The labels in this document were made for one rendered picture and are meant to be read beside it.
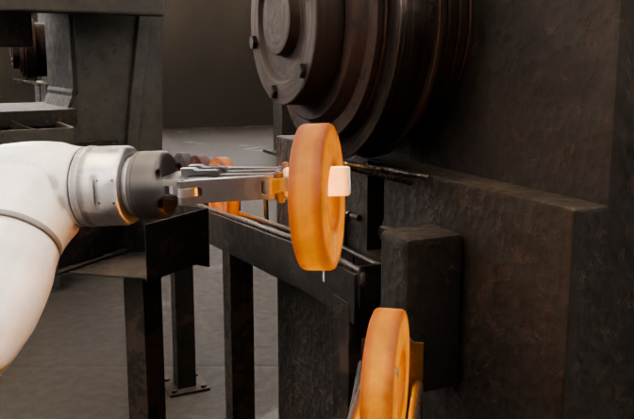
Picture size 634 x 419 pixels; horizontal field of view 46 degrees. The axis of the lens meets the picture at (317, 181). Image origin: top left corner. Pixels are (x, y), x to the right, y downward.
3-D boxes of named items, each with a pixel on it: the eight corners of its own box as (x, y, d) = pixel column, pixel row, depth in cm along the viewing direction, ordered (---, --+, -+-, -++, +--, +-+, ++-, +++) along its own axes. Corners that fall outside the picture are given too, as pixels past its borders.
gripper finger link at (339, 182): (284, 168, 79) (282, 169, 78) (349, 166, 78) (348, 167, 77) (285, 195, 80) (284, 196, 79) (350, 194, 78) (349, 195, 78)
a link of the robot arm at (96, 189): (72, 235, 79) (125, 234, 78) (63, 150, 78) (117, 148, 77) (109, 218, 88) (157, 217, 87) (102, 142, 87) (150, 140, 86)
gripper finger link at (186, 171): (183, 167, 81) (178, 168, 79) (284, 164, 78) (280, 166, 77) (186, 202, 81) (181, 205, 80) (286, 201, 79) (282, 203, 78)
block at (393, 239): (434, 366, 120) (438, 221, 116) (464, 386, 113) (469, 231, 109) (376, 378, 115) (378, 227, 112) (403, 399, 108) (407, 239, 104)
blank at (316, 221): (343, 125, 86) (315, 125, 87) (318, 120, 71) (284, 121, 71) (347, 259, 87) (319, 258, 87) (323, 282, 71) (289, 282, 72)
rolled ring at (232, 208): (204, 159, 204) (215, 159, 206) (208, 226, 204) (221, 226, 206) (224, 154, 188) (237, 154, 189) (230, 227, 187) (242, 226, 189)
